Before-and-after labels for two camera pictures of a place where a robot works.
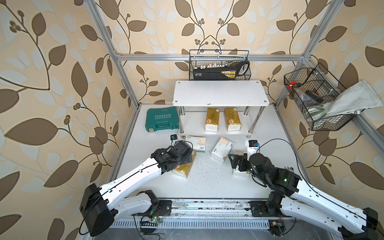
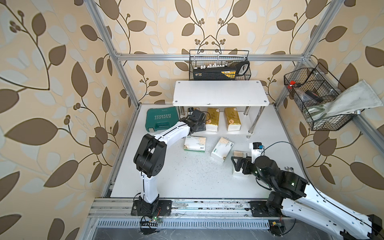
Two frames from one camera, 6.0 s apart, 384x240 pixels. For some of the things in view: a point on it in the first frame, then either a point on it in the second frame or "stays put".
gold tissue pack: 212,119 stays put
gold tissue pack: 233,121 stays put
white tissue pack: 236,171 stays put
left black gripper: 188,160 -> 203,127
